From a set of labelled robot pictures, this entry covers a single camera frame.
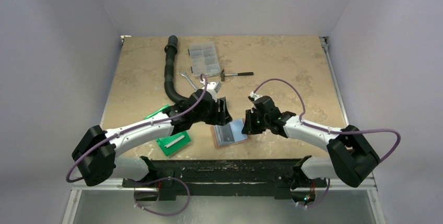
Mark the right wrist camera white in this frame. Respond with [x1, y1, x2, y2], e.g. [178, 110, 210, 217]
[248, 91, 262, 102]

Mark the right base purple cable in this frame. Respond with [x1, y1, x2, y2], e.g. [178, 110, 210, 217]
[294, 178, 331, 209]

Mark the green plastic bin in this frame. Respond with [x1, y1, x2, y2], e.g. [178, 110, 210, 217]
[144, 104, 192, 157]

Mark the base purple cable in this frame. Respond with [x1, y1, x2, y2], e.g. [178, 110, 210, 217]
[294, 178, 331, 209]
[133, 176, 191, 217]

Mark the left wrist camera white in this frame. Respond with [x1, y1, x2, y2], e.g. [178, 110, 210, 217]
[200, 81, 222, 101]

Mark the aluminium frame rail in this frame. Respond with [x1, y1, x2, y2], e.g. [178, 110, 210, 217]
[63, 178, 386, 223]

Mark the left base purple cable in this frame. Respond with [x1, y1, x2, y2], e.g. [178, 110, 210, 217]
[133, 176, 191, 217]

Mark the small black-handled hammer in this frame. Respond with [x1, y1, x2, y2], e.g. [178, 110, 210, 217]
[220, 69, 254, 81]

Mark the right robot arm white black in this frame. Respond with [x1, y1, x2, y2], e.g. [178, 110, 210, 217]
[242, 95, 381, 188]

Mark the silver credit card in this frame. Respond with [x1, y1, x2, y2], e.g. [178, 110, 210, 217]
[165, 136, 185, 148]

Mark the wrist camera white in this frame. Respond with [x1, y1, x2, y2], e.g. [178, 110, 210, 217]
[248, 91, 262, 102]
[200, 81, 222, 101]

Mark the clear plastic screw organizer box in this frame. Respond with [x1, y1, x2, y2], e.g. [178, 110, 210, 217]
[188, 41, 221, 77]

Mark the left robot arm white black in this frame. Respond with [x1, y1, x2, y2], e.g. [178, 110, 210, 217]
[66, 89, 232, 187]

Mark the black corrugated hose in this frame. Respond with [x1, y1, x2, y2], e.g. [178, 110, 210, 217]
[163, 35, 194, 104]

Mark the silver open-end wrench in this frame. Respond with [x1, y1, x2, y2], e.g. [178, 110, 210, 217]
[180, 71, 199, 91]

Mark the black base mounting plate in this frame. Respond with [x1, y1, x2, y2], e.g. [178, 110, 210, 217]
[122, 158, 327, 201]

